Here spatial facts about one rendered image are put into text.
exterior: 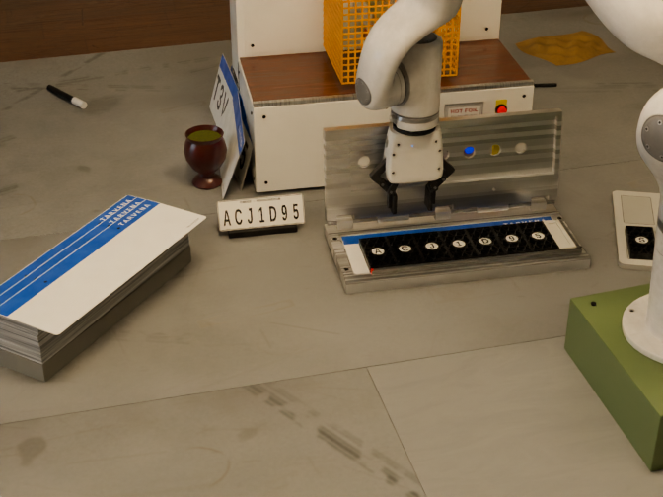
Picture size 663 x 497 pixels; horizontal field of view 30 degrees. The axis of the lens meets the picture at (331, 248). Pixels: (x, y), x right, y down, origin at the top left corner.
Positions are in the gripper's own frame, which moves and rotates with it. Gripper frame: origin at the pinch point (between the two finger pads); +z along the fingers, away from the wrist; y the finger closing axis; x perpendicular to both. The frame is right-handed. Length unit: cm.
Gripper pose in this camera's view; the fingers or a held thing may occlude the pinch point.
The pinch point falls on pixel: (410, 200)
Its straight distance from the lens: 223.5
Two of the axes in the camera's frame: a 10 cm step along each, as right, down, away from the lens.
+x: -1.9, -5.2, 8.3
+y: 9.8, -1.0, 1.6
